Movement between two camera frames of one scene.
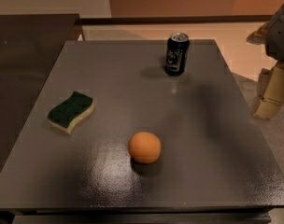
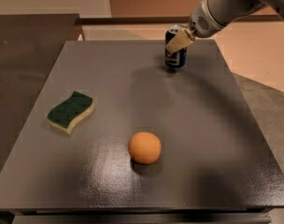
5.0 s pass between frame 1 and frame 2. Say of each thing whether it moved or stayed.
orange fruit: stayed
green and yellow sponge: stayed
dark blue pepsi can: moved
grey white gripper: moved
